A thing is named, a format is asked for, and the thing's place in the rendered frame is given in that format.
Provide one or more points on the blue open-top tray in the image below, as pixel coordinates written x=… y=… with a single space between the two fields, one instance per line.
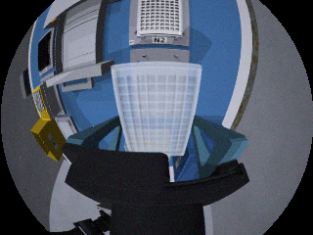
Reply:
x=186 y=167

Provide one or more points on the blue flat mat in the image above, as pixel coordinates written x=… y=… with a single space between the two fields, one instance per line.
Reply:
x=215 y=43

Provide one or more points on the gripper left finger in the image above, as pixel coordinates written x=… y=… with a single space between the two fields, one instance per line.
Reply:
x=90 y=137

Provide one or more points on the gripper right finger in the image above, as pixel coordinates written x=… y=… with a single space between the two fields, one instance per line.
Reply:
x=229 y=145

